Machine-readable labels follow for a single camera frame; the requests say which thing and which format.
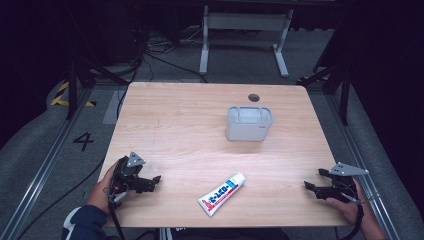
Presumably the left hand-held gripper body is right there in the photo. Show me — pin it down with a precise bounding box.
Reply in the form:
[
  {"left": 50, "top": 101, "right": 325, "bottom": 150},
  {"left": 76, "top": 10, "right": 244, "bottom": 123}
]
[{"left": 111, "top": 151, "right": 157, "bottom": 198}]

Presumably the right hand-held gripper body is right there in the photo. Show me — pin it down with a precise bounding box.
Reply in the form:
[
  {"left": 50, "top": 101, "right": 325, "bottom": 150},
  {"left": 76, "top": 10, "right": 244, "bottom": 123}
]
[{"left": 314, "top": 161, "right": 370, "bottom": 204}]

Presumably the person's right hand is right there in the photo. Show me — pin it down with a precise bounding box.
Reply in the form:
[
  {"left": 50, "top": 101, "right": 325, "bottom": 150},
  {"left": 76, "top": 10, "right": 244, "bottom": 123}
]
[{"left": 324, "top": 178, "right": 373, "bottom": 226}]

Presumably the person's left hand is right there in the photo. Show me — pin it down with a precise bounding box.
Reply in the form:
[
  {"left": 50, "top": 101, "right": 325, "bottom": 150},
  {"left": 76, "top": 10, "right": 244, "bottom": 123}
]
[{"left": 87, "top": 162, "right": 138, "bottom": 215}]

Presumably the grey floor plate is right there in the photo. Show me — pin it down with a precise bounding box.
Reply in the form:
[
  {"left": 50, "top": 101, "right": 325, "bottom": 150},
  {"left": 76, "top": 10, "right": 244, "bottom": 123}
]
[{"left": 101, "top": 89, "right": 130, "bottom": 126}]

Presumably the white toothpaste tube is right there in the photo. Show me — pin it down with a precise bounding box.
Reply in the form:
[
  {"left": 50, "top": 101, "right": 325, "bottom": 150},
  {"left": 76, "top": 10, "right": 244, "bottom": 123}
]
[{"left": 197, "top": 172, "right": 247, "bottom": 218}]

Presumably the black tripod stand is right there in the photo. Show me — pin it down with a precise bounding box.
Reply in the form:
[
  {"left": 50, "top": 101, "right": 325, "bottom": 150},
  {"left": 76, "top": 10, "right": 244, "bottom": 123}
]
[
  {"left": 297, "top": 61, "right": 352, "bottom": 127},
  {"left": 64, "top": 54, "right": 130, "bottom": 121}
]

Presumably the white plastic container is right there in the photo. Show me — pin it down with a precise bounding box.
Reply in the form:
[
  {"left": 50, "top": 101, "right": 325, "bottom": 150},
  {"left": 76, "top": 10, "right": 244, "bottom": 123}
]
[{"left": 225, "top": 105, "right": 275, "bottom": 142}]

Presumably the yellow black floor tape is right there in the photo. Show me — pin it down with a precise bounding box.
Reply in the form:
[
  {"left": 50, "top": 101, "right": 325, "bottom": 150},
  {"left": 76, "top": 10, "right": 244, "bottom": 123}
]
[{"left": 49, "top": 81, "right": 98, "bottom": 108}]

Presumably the right hand-held gripper cable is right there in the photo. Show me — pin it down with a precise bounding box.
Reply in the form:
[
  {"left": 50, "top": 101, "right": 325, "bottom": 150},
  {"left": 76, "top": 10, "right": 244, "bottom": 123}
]
[{"left": 337, "top": 192, "right": 365, "bottom": 240}]

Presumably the hand-held gripper cable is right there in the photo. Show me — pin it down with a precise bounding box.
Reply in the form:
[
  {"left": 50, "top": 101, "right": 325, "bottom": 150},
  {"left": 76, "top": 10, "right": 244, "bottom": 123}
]
[
  {"left": 337, "top": 192, "right": 365, "bottom": 240},
  {"left": 107, "top": 191, "right": 128, "bottom": 240}
]

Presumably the aluminium floor rail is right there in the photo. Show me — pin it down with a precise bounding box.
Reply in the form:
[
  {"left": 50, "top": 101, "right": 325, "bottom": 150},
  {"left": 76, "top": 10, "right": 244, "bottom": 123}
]
[
  {"left": 323, "top": 93, "right": 403, "bottom": 240},
  {"left": 0, "top": 87, "right": 95, "bottom": 240}
]

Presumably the left hand-held gripper cable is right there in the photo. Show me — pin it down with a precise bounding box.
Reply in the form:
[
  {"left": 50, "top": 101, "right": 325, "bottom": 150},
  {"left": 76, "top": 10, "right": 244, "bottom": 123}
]
[{"left": 107, "top": 191, "right": 128, "bottom": 240}]

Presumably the black floor cable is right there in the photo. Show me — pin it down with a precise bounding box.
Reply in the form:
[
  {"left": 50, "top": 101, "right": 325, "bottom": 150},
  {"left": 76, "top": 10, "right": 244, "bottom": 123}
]
[{"left": 15, "top": 155, "right": 107, "bottom": 240}]

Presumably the bundle of black cables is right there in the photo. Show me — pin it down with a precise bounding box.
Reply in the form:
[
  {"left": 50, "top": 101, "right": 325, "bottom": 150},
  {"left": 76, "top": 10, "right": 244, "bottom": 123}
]
[{"left": 114, "top": 24, "right": 209, "bottom": 119}]

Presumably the grey metal desk frame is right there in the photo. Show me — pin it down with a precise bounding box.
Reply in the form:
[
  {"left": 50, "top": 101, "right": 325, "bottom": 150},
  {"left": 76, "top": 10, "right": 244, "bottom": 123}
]
[{"left": 198, "top": 4, "right": 295, "bottom": 79}]

